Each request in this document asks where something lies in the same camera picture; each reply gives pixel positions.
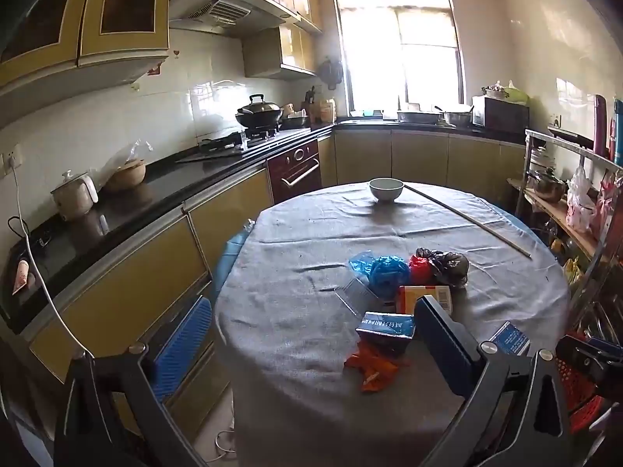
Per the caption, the white ceramic bowl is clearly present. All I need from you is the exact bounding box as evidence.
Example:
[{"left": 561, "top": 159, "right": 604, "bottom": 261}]
[{"left": 368, "top": 177, "right": 405, "bottom": 202}]

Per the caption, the microwave oven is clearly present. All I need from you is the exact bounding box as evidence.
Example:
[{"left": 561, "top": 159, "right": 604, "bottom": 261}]
[{"left": 472, "top": 95, "right": 529, "bottom": 134}]

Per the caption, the dark red built-in oven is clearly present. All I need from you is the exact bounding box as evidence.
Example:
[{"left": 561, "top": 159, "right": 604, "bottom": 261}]
[{"left": 267, "top": 139, "right": 322, "bottom": 204}]

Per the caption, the metal storage rack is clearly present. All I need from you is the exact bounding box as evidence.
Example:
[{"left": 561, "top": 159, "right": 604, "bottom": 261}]
[{"left": 514, "top": 129, "right": 622, "bottom": 345}]

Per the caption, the window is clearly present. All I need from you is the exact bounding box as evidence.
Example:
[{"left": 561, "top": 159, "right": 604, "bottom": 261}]
[{"left": 334, "top": 0, "right": 465, "bottom": 117}]

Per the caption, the orange wrapper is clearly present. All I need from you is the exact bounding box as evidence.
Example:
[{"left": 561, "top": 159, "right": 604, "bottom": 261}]
[{"left": 344, "top": 341, "right": 410, "bottom": 393}]

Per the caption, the brown clay pot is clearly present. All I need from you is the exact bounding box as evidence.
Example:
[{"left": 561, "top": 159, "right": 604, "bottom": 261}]
[{"left": 104, "top": 159, "right": 146, "bottom": 193}]

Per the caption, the range hood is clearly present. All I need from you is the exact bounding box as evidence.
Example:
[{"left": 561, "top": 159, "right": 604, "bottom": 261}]
[{"left": 169, "top": 0, "right": 301, "bottom": 38}]

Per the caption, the yellow upper cabinet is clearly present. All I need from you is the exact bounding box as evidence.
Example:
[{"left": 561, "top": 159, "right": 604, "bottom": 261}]
[{"left": 1, "top": 0, "right": 170, "bottom": 105}]

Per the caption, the black plastic bag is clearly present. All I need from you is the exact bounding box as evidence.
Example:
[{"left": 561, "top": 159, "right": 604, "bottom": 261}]
[{"left": 415, "top": 248, "right": 470, "bottom": 289}]

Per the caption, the red plastic basket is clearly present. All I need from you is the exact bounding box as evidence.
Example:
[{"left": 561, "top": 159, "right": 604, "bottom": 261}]
[{"left": 555, "top": 332, "right": 606, "bottom": 434}]

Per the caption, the blue plastic bag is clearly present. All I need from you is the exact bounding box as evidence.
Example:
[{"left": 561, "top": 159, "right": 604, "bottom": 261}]
[{"left": 348, "top": 251, "right": 411, "bottom": 300}]

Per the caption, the pink white plastic bag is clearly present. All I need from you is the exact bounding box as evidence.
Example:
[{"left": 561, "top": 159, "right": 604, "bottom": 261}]
[{"left": 566, "top": 165, "right": 596, "bottom": 233}]

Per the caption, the blue white carton box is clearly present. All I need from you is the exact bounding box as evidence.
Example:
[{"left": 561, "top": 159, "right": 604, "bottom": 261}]
[{"left": 356, "top": 311, "right": 416, "bottom": 356}]

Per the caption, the long thin wooden stick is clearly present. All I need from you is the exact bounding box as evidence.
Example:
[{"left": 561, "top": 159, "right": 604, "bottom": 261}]
[{"left": 403, "top": 183, "right": 532, "bottom": 259}]

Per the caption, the white rice cooker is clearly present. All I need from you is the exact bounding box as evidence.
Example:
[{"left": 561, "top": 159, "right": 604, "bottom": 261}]
[{"left": 51, "top": 170, "right": 99, "bottom": 221}]

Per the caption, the clear plastic tray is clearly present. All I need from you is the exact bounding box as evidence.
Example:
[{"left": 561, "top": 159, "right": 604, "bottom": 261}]
[{"left": 335, "top": 277, "right": 384, "bottom": 317}]

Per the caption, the orange cardboard box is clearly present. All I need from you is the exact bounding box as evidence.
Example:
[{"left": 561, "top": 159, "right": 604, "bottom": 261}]
[{"left": 395, "top": 286, "right": 453, "bottom": 315}]

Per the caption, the grey tablecloth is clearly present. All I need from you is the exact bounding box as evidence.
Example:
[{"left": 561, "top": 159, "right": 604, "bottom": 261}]
[{"left": 215, "top": 183, "right": 569, "bottom": 466}]

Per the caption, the steel pot on rack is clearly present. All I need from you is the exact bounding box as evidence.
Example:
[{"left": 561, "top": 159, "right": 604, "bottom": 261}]
[{"left": 528, "top": 168, "right": 567, "bottom": 204}]

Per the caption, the small blue white box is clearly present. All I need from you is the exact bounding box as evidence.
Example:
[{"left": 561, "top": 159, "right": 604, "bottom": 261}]
[{"left": 489, "top": 321, "right": 530, "bottom": 355}]

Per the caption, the black wok with lid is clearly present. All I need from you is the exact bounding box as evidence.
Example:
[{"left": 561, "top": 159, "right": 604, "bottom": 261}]
[{"left": 236, "top": 94, "right": 283, "bottom": 129}]

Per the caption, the red plastic bag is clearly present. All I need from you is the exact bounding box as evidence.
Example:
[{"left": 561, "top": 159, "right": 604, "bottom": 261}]
[{"left": 408, "top": 254, "right": 434, "bottom": 286}]

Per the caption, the white power cable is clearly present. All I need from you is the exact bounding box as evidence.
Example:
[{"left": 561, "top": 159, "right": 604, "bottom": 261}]
[{"left": 6, "top": 157, "right": 94, "bottom": 356}]

